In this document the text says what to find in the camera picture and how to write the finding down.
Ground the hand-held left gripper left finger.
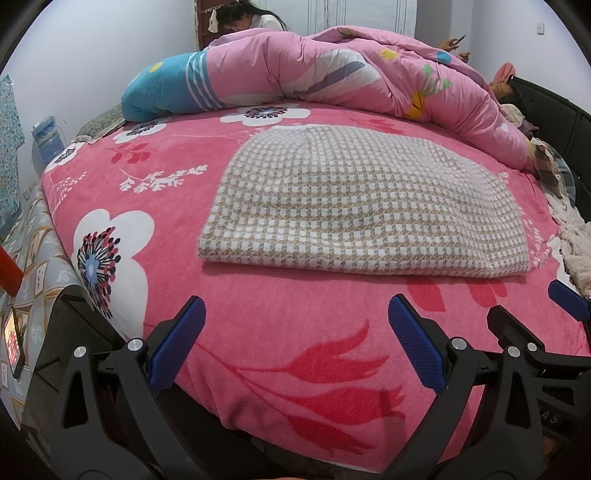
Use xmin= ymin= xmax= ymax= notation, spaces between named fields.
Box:
xmin=21 ymin=295 xmax=207 ymax=480

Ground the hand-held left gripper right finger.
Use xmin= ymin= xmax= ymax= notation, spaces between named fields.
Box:
xmin=387 ymin=294 xmax=546 ymax=480

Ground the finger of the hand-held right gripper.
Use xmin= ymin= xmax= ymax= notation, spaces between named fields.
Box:
xmin=487 ymin=305 xmax=548 ymax=359
xmin=547 ymin=279 xmax=591 ymax=333

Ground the beige white checked sweater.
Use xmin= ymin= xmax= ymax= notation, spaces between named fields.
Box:
xmin=198 ymin=124 xmax=531 ymax=278

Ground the white fluffy blanket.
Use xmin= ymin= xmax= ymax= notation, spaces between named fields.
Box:
xmin=545 ymin=194 xmax=591 ymax=296

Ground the pink floral bed sheet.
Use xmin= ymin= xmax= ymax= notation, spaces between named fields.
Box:
xmin=41 ymin=102 xmax=591 ymax=462

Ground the plaid cloth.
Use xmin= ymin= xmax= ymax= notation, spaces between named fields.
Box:
xmin=531 ymin=138 xmax=575 ymax=199

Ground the grey tile patterned cover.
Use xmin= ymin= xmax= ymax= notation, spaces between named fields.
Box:
xmin=0 ymin=185 xmax=93 ymax=416

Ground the lit phone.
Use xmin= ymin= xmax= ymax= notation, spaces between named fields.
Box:
xmin=2 ymin=307 xmax=33 ymax=381

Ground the red bar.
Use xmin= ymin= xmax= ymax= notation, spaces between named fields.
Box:
xmin=0 ymin=244 xmax=24 ymax=298

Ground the black headboard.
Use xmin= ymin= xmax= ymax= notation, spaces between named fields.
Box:
xmin=508 ymin=76 xmax=591 ymax=208

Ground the grey patterned mat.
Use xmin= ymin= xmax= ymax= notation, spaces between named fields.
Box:
xmin=74 ymin=104 xmax=126 ymax=144

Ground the blue printed plastic box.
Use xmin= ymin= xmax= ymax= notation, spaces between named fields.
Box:
xmin=31 ymin=116 xmax=68 ymax=163

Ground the teal patterned hanging cloth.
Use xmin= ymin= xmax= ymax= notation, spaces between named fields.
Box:
xmin=0 ymin=74 xmax=25 ymax=220

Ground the pink printed duvet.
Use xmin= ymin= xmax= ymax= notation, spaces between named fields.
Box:
xmin=121 ymin=25 xmax=539 ymax=174

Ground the brown wooden door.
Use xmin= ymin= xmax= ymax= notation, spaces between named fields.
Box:
xmin=195 ymin=0 xmax=222 ymax=51

